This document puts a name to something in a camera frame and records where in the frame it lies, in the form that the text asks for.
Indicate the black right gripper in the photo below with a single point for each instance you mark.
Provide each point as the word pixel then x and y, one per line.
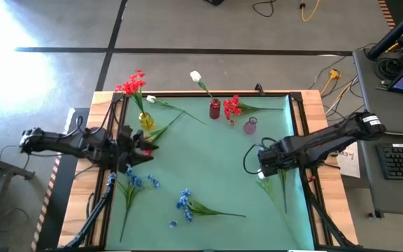
pixel 278 157

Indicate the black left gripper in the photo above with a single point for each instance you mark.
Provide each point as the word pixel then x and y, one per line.
pixel 112 150

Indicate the white artificial tulip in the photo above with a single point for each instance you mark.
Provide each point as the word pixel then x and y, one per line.
pixel 195 76
pixel 261 174
pixel 151 99

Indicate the red artificial flower bunch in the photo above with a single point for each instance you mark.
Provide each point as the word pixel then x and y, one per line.
pixel 232 106
pixel 131 87
pixel 161 132

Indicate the yellow glass vase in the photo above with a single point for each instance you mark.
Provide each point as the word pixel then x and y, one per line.
pixel 147 122

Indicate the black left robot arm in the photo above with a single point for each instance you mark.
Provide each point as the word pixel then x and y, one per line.
pixel 58 141

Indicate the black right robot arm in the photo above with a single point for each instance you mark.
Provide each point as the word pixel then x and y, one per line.
pixel 338 138

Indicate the purple glass vase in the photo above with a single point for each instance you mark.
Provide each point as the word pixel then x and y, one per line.
pixel 250 127

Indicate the red glass vase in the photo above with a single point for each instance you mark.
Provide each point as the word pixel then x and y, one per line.
pixel 215 110

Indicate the green table mat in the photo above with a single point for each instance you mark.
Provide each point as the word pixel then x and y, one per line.
pixel 208 168

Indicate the black clamp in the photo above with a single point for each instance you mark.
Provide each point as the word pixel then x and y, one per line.
pixel 259 89

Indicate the white paper sheet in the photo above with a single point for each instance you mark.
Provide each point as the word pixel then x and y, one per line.
pixel 350 162

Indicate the black panel with striped edge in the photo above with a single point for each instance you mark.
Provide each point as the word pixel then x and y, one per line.
pixel 65 182

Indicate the black computer keyboard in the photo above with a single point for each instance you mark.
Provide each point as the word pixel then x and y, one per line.
pixel 402 161

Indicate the gray metal stand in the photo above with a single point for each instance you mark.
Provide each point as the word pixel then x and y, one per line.
pixel 5 168

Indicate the black aluminium table frame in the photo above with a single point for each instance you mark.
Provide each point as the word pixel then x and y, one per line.
pixel 296 99

